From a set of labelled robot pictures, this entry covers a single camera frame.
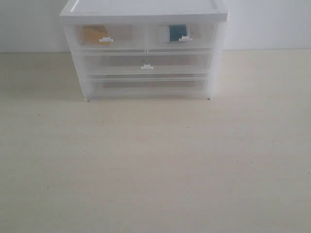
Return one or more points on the white plastic drawer cabinet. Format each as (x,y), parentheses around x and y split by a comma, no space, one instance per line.
(145,12)

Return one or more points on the middle wide clear drawer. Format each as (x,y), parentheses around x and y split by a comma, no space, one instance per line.
(148,64)

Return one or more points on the white pill bottle teal label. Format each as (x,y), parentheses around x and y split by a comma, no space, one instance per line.
(175,33)

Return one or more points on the yellow wedge sponge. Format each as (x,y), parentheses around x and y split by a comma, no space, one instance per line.
(92,34)

